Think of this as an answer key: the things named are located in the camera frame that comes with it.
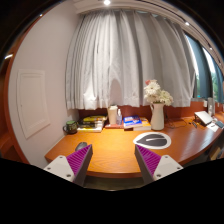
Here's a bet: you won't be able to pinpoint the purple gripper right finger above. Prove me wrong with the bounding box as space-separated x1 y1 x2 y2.
135 145 182 185

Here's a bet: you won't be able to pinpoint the round grey mouse pad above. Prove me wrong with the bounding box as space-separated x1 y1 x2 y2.
133 132 171 150

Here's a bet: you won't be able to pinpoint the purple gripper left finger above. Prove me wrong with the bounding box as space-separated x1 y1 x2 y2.
44 145 93 186

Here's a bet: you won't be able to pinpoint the black cable on desk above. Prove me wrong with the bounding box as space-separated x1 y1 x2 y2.
164 117 190 130

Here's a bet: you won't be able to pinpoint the clear sanitizer bottle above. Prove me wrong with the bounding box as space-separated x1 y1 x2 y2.
116 109 122 125

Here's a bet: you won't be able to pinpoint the white and pink flowers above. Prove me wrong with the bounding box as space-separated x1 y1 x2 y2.
144 80 173 106

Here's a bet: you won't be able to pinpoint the grey computer mouse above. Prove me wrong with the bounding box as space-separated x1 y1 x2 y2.
75 142 87 152

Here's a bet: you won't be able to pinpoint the red flat book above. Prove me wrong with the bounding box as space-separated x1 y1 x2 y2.
105 124 124 129

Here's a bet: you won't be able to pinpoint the white curtain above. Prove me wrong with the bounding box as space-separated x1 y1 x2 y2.
65 10 195 110

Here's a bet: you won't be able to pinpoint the white laptop on stand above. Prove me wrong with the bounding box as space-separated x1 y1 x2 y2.
195 111 213 126

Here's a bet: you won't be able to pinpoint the stack of books left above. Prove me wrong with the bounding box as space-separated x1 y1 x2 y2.
78 115 107 133

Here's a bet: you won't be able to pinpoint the blue book stack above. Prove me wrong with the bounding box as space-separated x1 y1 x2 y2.
123 115 151 131

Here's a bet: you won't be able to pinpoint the dark green mug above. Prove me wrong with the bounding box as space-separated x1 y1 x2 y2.
63 120 77 135

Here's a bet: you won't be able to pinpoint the beige paper cup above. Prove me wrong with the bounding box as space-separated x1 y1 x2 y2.
107 105 118 125

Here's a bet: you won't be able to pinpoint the white ceramic vase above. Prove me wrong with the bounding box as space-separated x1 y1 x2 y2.
151 103 164 131

